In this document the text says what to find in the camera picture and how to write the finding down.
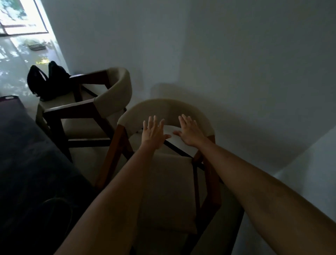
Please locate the person's right hand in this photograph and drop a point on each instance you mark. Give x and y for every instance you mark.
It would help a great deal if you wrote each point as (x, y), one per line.
(191, 134)

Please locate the person's left hand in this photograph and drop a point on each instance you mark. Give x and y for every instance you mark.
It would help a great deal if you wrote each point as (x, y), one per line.
(153, 136)

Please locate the beige cushioned wooden chair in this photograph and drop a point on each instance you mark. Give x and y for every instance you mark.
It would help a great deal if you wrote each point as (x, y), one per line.
(115, 89)
(168, 189)

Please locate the person's right forearm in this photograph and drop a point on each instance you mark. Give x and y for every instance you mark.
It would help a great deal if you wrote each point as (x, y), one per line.
(262, 194)

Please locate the person's left forearm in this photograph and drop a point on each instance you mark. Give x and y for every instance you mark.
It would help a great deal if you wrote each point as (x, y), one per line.
(113, 210)

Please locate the black dining table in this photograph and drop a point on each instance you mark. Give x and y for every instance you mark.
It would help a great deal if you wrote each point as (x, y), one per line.
(26, 157)

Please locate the gray floor tray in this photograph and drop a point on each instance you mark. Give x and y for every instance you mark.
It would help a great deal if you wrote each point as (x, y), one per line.
(36, 47)

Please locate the glass sliding door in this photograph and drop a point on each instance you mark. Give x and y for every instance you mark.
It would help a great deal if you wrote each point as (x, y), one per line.
(15, 15)

